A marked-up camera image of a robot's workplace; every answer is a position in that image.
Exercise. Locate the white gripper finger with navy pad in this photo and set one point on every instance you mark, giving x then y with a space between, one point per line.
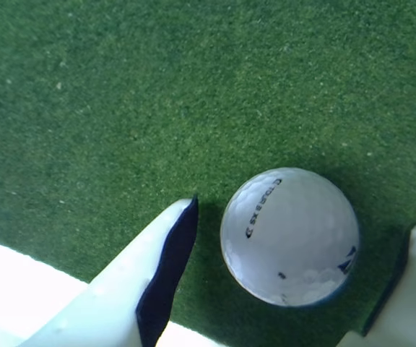
121 289

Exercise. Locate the white golf ball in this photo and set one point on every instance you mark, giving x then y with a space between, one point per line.
291 235

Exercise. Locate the long green turf mat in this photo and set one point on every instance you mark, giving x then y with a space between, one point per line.
157 108

